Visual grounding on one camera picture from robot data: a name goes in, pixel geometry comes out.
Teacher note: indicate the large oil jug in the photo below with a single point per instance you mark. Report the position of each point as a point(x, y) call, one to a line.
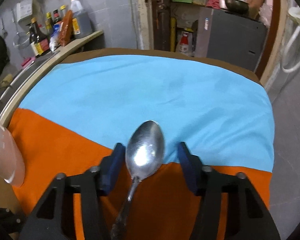
point(80, 20)

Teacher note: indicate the blue white salt bag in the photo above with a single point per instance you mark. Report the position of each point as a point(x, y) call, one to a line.
point(54, 39)

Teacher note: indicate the cream rubber gloves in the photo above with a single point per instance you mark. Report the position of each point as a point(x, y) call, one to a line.
point(294, 14)

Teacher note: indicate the grey mini fridge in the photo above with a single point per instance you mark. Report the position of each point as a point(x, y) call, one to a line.
point(230, 38)

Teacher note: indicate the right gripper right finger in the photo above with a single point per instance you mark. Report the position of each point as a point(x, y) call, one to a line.
point(208, 184)

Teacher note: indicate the white plastic utensil holder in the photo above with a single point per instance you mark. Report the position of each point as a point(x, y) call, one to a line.
point(12, 167)

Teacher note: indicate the steel spoon patterned handle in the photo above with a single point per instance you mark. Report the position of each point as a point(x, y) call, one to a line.
point(143, 157)

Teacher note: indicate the blue orange brown towel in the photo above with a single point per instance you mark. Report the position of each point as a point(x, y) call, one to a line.
point(77, 112)

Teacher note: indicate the white hanging basket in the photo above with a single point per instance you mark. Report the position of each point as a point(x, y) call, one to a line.
point(24, 10)

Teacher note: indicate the wire mesh strainer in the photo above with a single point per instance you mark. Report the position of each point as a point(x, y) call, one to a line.
point(21, 39)

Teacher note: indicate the dark soy sauce bottle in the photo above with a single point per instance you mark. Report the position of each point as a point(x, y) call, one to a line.
point(41, 41)

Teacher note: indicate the wooden cutting board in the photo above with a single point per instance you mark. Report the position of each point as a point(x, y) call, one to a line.
point(254, 6)

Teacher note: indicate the stainless steel sink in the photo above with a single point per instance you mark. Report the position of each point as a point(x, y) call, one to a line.
point(19, 79)

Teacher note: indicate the red white floor bottle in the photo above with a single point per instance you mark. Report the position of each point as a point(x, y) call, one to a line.
point(184, 45)

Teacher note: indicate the red brown spice bag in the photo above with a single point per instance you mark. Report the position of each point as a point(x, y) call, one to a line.
point(65, 29)

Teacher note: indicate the pink soap dish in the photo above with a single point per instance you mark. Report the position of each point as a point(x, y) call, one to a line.
point(28, 62)

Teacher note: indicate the dark bowl on fridge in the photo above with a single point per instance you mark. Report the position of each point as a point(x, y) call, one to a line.
point(237, 6)

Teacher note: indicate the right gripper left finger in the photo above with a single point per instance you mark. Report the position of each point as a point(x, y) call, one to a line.
point(97, 182)

